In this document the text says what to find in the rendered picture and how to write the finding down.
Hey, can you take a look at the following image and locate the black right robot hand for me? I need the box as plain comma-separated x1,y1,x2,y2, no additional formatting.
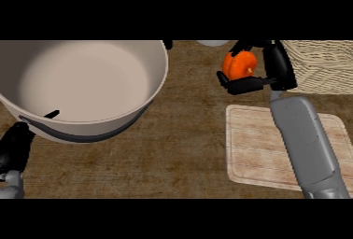
215,39,299,96

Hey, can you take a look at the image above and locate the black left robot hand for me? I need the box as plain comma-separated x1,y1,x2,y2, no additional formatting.
0,109,62,176

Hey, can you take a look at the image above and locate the orange squash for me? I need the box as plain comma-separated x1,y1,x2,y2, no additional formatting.
220,50,258,81

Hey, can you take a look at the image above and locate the pale wooden cutting board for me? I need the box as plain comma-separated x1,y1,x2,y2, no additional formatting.
224,104,353,192

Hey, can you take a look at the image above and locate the large beige pot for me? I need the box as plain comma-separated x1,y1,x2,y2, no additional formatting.
0,39,169,145

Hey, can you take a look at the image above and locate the woven wicker basket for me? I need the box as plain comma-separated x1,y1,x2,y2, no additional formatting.
280,39,353,96

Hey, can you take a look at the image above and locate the pale grey round object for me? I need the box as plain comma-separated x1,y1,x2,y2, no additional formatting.
196,39,231,48

